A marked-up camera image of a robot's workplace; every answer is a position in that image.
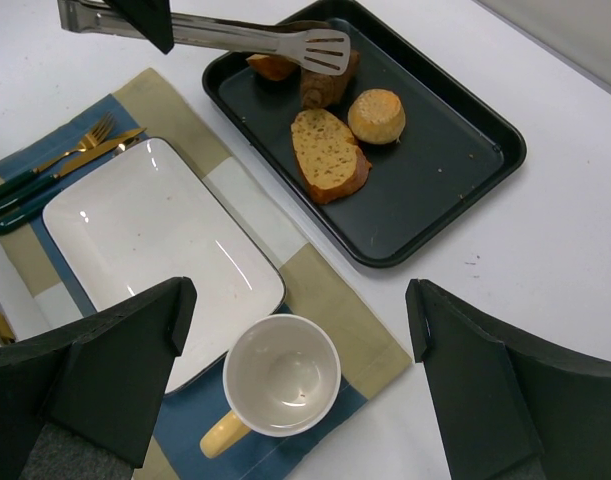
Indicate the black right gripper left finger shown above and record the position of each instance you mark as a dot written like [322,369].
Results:
[81,401]

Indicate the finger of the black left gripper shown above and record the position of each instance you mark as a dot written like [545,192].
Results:
[151,18]

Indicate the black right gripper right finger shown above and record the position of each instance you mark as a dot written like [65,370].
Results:
[509,404]

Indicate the metal kitchen tongs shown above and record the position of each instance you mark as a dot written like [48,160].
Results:
[291,40]

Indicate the brown croissant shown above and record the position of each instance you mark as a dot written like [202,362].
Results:
[322,90]

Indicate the small bread slice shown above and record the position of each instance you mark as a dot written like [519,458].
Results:
[271,67]

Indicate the seeded bread slice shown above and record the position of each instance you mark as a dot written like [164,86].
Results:
[328,156]

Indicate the blue beige placemat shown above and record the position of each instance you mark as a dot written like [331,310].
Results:
[371,357]

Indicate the white rectangular plate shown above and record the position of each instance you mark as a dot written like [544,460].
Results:
[144,217]

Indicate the yellow white mug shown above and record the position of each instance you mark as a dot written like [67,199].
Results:
[280,378]

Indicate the round yellow bun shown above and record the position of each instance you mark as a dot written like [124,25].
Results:
[377,117]

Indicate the black baking tray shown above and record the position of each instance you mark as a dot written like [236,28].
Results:
[453,151]

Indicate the gold fork green handle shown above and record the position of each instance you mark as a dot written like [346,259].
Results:
[92,138]

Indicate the gold knife green handle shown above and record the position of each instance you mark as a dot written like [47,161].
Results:
[24,186]

